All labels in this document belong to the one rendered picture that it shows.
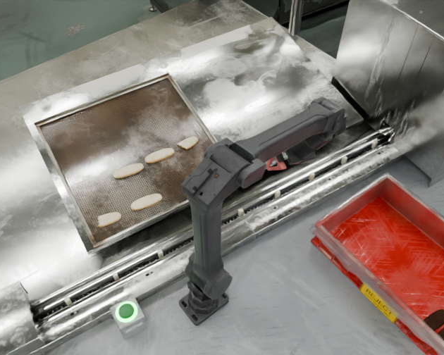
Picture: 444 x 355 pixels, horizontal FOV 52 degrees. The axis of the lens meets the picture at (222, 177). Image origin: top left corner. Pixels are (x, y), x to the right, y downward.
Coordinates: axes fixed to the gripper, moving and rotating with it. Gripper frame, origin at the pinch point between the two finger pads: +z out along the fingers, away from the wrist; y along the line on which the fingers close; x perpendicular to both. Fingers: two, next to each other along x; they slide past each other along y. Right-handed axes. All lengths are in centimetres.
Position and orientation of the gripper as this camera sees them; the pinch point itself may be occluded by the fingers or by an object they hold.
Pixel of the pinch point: (280, 164)
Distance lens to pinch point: 135.0
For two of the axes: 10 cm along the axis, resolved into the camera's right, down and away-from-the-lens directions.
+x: -4.1, -8.9, 2.2
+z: -4.9, 4.2, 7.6
